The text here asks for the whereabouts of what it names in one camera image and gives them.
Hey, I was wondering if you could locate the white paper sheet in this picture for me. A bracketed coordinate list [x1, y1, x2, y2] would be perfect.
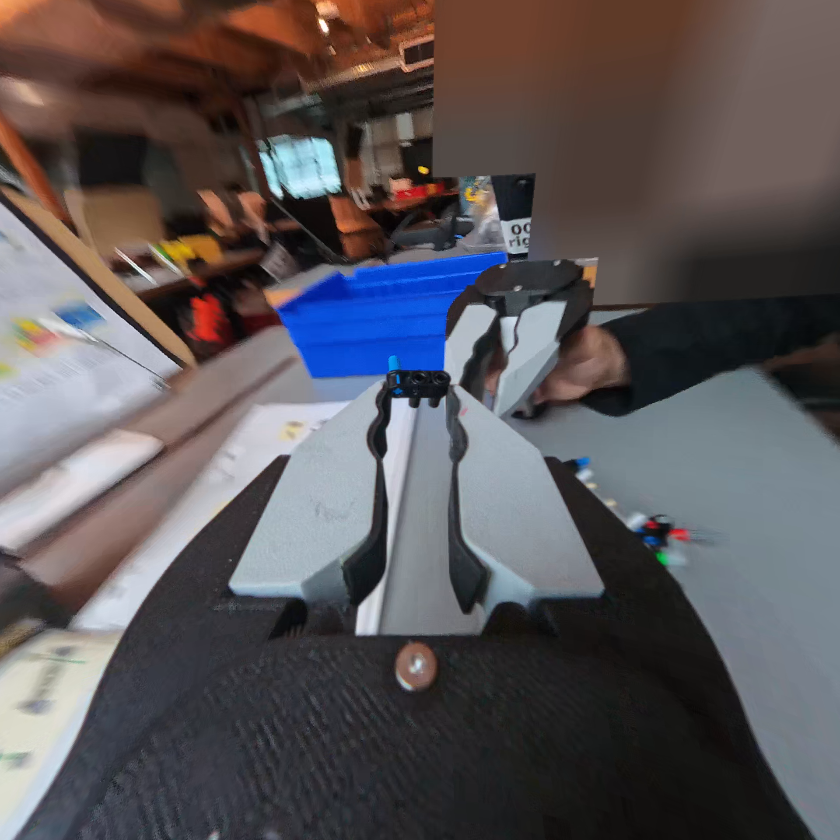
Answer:
[0, 428, 166, 549]

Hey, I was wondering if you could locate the person's right hand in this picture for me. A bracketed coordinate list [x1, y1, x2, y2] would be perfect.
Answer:
[530, 325, 632, 406]

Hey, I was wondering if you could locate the grey office chair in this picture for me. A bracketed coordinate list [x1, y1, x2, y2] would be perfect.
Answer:
[390, 202, 475, 252]

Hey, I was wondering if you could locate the printed cardboard box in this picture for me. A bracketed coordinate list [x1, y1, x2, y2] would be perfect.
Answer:
[0, 187, 199, 476]

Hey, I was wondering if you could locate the blue plastic bin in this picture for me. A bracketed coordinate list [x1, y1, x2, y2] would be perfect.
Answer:
[274, 252, 510, 381]

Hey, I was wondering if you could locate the partly built lego assembly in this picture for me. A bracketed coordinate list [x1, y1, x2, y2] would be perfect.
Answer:
[564, 455, 719, 569]

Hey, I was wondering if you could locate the black lego piece blue pin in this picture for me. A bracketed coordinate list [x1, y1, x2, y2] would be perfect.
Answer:
[385, 354, 452, 409]

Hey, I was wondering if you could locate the printed paper sheet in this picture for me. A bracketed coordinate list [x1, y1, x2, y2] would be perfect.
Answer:
[0, 629, 127, 840]

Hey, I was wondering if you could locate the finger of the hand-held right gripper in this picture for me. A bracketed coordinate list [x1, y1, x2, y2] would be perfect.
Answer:
[444, 285, 504, 412]
[492, 298, 569, 421]

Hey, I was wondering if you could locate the bright window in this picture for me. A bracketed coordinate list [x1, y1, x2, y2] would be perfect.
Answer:
[258, 134, 343, 199]

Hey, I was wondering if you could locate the lego instruction booklet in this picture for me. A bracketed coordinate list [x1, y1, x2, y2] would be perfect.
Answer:
[71, 399, 422, 636]

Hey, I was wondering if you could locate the orange and black object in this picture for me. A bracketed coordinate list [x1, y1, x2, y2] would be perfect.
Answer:
[185, 290, 238, 350]

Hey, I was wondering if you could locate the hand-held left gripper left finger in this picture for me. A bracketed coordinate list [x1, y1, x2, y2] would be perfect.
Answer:
[228, 379, 395, 607]

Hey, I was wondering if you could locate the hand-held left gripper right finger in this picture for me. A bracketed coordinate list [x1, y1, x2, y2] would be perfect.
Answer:
[445, 384, 606, 616]

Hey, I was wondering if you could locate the clear plastic bag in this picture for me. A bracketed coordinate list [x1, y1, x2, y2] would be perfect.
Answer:
[458, 176, 508, 254]

